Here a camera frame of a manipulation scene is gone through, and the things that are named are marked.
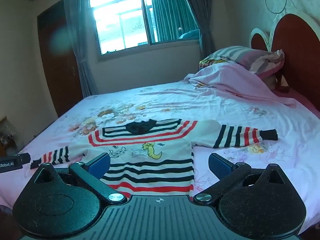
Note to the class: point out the grey curtain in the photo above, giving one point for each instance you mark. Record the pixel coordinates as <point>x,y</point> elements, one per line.
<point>80,50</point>
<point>202,25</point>

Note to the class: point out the striped pink pillow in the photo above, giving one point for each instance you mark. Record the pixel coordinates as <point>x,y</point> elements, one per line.
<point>250,57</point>

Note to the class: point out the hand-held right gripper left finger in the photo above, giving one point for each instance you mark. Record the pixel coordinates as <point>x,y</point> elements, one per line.
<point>100,166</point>

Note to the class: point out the pink quilt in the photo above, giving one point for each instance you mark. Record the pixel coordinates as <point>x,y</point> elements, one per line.
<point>232,80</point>

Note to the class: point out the striped cartoon print sweater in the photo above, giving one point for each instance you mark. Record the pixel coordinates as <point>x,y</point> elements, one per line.
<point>150,175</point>

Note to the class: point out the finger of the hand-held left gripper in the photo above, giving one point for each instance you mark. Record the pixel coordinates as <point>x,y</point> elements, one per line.
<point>25,158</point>

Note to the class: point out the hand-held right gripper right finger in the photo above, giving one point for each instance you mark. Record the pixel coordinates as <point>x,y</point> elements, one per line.
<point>219,166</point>

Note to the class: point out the dark floor clutter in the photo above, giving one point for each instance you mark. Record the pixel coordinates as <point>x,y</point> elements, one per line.
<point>8,137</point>

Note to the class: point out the colourful printed cloth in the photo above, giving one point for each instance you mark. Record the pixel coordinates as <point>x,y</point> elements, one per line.
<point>211,63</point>

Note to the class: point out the brown wooden door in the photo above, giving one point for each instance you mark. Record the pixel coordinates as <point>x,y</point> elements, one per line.
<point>57,67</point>

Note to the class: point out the window with green frame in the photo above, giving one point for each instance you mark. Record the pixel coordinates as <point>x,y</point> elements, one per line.
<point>125,22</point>

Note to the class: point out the bed with floral sheet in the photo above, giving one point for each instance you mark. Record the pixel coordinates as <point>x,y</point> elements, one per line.
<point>155,100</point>

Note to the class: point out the red wooden headboard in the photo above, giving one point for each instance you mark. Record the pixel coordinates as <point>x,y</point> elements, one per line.
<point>297,50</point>

